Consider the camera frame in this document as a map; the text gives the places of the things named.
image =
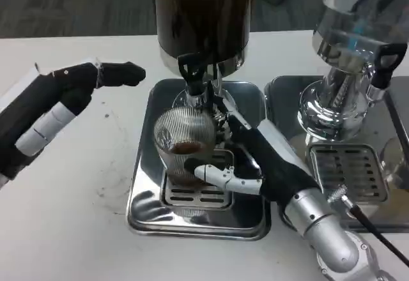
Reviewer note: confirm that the steel drip tray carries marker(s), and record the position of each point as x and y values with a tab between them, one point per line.
143	172
284	102

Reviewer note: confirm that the clear steel drink dispenser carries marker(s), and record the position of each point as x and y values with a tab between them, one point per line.
345	38

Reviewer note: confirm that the clear smooth glass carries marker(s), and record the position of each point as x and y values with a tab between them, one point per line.
396	163

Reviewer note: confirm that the black tap lever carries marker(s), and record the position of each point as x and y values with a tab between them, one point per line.
386	64
191	73

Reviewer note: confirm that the dark drink dispenser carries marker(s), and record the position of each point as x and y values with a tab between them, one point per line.
204	12

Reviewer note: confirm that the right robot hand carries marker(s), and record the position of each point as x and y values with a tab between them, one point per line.
274	166

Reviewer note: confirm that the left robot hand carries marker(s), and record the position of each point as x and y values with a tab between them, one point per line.
35	108

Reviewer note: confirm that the clear ribbed glass cup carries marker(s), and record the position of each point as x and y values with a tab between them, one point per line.
183	134

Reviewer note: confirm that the steel drain grid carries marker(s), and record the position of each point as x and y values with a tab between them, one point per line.
348	169
198	198

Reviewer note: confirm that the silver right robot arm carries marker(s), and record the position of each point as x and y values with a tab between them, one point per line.
326	236

